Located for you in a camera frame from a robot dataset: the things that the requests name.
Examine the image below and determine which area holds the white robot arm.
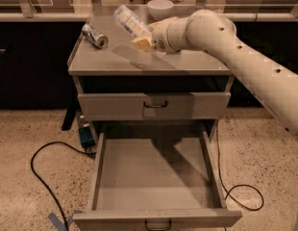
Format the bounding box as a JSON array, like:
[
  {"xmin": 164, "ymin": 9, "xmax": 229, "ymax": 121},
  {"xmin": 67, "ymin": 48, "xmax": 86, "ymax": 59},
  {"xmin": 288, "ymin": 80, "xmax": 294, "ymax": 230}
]
[{"xmin": 133, "ymin": 10, "xmax": 298, "ymax": 141}]

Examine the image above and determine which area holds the blue floor tape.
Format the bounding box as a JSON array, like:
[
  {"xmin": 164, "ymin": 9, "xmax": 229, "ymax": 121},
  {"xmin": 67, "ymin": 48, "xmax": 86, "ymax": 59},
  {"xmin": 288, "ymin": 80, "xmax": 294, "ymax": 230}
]
[{"xmin": 48, "ymin": 213, "xmax": 73, "ymax": 231}]

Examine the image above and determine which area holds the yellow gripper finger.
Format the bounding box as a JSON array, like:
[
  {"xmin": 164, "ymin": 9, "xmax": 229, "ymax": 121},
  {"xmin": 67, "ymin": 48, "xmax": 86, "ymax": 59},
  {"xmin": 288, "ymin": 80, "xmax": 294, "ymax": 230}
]
[
  {"xmin": 132, "ymin": 36, "xmax": 155, "ymax": 52},
  {"xmin": 148, "ymin": 21, "xmax": 161, "ymax": 31}
]

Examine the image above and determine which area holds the grey drawer cabinet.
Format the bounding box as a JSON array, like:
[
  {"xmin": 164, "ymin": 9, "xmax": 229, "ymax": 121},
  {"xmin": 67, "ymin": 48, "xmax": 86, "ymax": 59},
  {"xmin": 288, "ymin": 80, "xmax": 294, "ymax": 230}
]
[{"xmin": 68, "ymin": 7, "xmax": 234, "ymax": 138}]

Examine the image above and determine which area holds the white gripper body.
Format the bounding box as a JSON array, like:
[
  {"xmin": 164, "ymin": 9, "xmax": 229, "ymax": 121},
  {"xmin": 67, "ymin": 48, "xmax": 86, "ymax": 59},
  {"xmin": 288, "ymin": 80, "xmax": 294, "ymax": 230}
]
[{"xmin": 152, "ymin": 17, "xmax": 187, "ymax": 53}]

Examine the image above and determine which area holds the black middle drawer handle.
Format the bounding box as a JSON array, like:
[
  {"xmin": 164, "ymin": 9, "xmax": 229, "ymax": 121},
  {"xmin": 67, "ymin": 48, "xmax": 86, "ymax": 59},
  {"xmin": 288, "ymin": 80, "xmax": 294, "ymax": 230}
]
[{"xmin": 144, "ymin": 219, "xmax": 172, "ymax": 231}]

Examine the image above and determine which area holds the black drawer handle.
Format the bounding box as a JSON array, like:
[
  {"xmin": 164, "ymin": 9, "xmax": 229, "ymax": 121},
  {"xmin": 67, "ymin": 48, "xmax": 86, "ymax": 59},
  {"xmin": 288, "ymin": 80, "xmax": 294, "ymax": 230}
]
[
  {"xmin": 144, "ymin": 219, "xmax": 172, "ymax": 231},
  {"xmin": 143, "ymin": 101, "xmax": 168, "ymax": 109}
]

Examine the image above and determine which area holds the black floor cable right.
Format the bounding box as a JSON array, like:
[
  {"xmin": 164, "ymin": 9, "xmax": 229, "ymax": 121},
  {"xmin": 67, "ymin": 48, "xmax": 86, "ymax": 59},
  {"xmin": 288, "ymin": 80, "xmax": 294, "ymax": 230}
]
[{"xmin": 214, "ymin": 125, "xmax": 264, "ymax": 212}]

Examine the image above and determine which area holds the open middle drawer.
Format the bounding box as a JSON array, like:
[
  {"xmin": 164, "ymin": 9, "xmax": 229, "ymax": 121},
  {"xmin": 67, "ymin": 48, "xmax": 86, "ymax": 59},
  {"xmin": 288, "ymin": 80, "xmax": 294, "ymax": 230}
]
[{"xmin": 73, "ymin": 132, "xmax": 242, "ymax": 231}]

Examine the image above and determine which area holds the silver soda can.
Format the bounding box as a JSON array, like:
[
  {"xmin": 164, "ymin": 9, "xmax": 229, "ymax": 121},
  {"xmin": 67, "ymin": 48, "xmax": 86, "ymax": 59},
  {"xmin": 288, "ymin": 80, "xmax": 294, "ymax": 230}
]
[{"xmin": 82, "ymin": 24, "xmax": 109, "ymax": 49}]

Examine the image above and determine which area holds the clear blue-label plastic bottle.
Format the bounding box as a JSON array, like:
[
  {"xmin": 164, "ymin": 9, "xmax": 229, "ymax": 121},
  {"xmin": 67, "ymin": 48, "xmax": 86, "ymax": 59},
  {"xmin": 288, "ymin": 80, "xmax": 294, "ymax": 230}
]
[{"xmin": 112, "ymin": 5, "xmax": 152, "ymax": 43}]

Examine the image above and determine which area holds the closed top drawer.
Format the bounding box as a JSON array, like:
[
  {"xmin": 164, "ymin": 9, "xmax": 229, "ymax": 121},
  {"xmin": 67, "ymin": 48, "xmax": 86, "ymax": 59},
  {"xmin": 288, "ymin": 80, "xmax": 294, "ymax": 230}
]
[{"xmin": 78, "ymin": 92, "xmax": 231, "ymax": 120}]

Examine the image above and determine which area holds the black top drawer handle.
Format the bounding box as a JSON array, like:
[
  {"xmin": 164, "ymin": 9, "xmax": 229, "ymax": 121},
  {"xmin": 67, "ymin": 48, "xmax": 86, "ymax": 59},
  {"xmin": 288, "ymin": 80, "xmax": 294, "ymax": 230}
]
[{"xmin": 143, "ymin": 101, "xmax": 168, "ymax": 109}]

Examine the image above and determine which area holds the white bowl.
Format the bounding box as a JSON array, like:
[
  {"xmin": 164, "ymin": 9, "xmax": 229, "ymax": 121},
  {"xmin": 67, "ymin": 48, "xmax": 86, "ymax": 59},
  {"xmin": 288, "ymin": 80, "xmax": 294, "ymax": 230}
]
[{"xmin": 147, "ymin": 0, "xmax": 174, "ymax": 20}]

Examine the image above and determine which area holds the blue power box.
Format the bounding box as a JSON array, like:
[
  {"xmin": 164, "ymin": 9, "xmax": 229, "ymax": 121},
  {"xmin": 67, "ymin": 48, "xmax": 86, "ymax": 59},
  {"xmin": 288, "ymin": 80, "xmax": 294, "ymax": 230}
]
[{"xmin": 78, "ymin": 124, "xmax": 95, "ymax": 148}]

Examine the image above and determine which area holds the white railing bar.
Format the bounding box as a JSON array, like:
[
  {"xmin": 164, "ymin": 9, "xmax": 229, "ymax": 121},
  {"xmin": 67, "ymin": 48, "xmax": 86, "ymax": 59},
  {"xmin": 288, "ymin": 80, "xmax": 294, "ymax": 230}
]
[{"xmin": 0, "ymin": 13, "xmax": 298, "ymax": 22}]

